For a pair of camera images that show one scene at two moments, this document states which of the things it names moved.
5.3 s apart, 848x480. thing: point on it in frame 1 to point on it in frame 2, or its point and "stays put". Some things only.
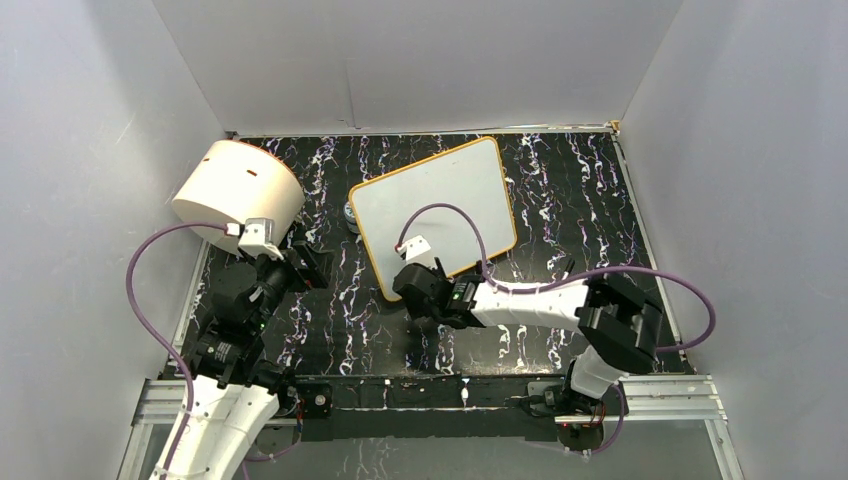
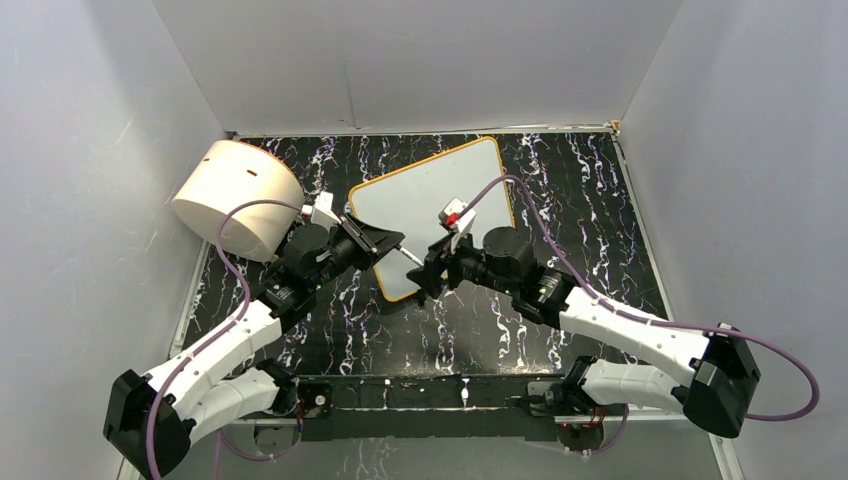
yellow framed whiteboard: (471, 177) stays put
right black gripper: (437, 269) to (440, 257)
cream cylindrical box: (233, 181) stays put
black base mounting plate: (342, 406) stays put
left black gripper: (318, 265) to (369, 241)
